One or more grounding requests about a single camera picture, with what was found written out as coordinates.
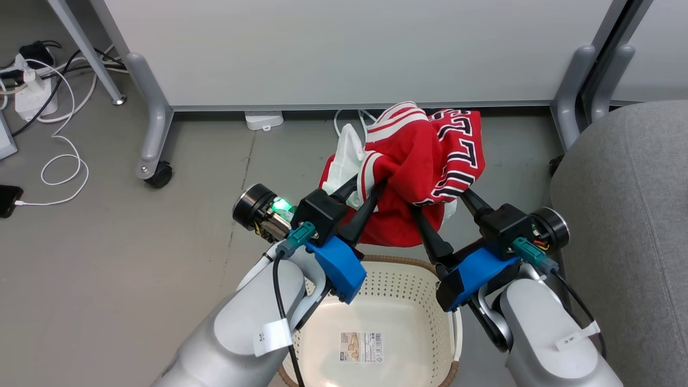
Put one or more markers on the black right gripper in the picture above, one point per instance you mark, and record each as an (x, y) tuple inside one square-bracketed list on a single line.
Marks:
[(505, 228)]

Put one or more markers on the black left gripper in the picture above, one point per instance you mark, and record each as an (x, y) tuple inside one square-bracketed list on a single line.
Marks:
[(320, 212)]

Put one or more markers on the red striped sports jersey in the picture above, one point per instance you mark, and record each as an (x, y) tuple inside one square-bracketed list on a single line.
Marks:
[(408, 161)]

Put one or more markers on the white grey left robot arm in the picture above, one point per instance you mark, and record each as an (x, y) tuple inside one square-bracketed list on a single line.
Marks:
[(242, 333)]

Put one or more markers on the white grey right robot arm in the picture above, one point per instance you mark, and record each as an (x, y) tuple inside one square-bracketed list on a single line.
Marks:
[(543, 328)]

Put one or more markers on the grey fabric sofa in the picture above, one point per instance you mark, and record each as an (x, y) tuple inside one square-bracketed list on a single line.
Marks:
[(629, 226)]

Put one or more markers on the cream perforated laundry basket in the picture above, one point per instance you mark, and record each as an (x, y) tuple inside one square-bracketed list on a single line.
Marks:
[(392, 301)]

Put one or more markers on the black caster wheel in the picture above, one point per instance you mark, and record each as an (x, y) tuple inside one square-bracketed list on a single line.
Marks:
[(159, 175), (556, 165)]

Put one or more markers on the printed basket label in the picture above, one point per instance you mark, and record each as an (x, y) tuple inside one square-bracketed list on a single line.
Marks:
[(361, 347)]

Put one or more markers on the large white partition panel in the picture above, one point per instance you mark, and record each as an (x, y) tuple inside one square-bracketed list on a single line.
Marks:
[(349, 48)]

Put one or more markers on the grey partition foot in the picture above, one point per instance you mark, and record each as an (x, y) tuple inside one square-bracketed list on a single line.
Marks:
[(610, 80), (153, 118), (572, 91)]

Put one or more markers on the narrow white partition panel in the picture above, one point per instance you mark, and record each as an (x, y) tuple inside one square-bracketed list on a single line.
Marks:
[(658, 43)]

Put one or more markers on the grey slanted table leg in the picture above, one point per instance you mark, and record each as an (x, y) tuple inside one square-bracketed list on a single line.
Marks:
[(88, 54)]

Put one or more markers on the white power strip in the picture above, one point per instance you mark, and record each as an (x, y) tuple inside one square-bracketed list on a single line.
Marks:
[(33, 102)]

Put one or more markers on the black smartphone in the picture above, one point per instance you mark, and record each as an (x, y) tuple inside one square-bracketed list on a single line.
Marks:
[(8, 200)]

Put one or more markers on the black power adapter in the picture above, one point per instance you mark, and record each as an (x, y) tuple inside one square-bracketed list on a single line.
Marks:
[(35, 54)]

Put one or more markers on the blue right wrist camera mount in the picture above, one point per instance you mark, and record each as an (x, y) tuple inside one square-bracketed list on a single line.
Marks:
[(473, 274)]

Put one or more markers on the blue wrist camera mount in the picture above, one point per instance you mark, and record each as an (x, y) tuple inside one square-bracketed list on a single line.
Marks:
[(473, 274), (338, 266)]

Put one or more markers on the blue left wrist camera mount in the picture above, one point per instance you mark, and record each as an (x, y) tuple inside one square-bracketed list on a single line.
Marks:
[(338, 266)]

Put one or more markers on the small white wall box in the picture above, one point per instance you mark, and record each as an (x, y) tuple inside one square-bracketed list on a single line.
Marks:
[(264, 120)]

